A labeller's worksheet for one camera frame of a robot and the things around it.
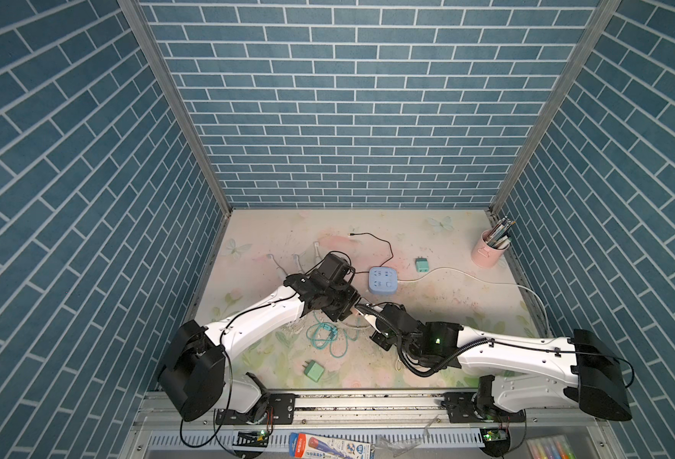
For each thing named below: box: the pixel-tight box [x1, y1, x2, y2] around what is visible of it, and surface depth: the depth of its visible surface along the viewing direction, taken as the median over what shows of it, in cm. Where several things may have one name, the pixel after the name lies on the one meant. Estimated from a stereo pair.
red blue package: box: [288, 432, 373, 459], surface depth 69 cm
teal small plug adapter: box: [414, 256, 430, 273], surface depth 104 cm
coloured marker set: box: [525, 435, 578, 459], surface depth 69 cm
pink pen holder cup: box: [471, 229, 510, 268], surface depth 100 cm
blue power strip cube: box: [368, 265, 398, 296], surface depth 98 cm
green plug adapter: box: [302, 359, 326, 383], surface depth 80 cm
